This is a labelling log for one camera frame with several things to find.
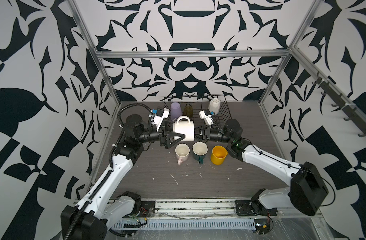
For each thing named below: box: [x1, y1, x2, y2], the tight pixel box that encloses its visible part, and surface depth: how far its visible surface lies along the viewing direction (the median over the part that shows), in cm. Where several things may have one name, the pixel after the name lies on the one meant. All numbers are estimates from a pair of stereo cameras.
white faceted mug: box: [208, 98, 221, 115], surface depth 106 cm
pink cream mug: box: [175, 143, 191, 166], surface depth 87 cm
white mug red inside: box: [173, 115, 195, 141], surface depth 60 cm
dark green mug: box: [192, 141, 209, 165], surface depth 87 cm
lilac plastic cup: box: [170, 102, 183, 122], surface depth 100 cm
